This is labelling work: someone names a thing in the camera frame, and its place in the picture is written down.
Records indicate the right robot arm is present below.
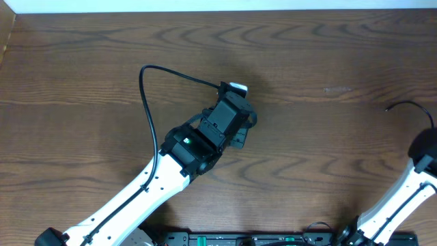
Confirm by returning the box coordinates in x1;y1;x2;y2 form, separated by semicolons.
333;128;436;246

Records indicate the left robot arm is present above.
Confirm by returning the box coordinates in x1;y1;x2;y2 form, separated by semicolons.
35;91;256;245

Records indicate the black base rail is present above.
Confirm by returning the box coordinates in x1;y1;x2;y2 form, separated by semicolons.
136;221;419;246

